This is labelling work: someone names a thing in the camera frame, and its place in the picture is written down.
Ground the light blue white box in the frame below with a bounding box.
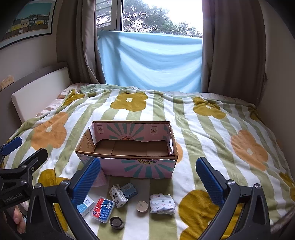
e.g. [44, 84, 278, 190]
[77, 195, 95, 217]

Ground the red blue dental floss box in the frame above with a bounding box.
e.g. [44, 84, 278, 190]
[91, 196, 115, 224]

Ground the floral tissue pack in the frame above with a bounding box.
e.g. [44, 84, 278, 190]
[109, 184, 128, 208]

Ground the dark blue small box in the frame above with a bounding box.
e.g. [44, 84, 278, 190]
[121, 183, 138, 200]

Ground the white patterned sock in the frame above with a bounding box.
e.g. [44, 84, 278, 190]
[150, 193, 176, 215]

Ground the beige round container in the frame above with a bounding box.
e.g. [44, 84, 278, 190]
[136, 200, 148, 213]

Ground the person's left hand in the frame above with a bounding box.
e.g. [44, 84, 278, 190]
[13, 206, 26, 234]

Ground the pink floral pillow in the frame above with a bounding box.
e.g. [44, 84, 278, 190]
[36, 83, 88, 117]

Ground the black round lid container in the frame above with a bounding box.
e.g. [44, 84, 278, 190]
[110, 217, 124, 230]

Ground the pink teal cardboard box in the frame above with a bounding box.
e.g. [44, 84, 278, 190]
[75, 121, 178, 179]

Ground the floral striped blanket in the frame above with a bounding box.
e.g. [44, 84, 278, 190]
[4, 85, 294, 239]

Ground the brown left curtain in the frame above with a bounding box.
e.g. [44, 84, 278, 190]
[56, 0, 105, 84]

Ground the brown curtain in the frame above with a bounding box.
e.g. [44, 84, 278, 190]
[201, 1, 266, 105]
[56, 0, 105, 84]

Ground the brown right curtain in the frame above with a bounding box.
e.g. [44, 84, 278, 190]
[201, 1, 266, 105]

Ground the light blue cloth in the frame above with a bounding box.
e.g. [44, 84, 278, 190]
[98, 31, 202, 93]

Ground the framed wall picture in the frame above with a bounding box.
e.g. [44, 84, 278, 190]
[1, 1, 56, 49]

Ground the window frame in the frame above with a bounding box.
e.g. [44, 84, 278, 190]
[96, 0, 123, 32]

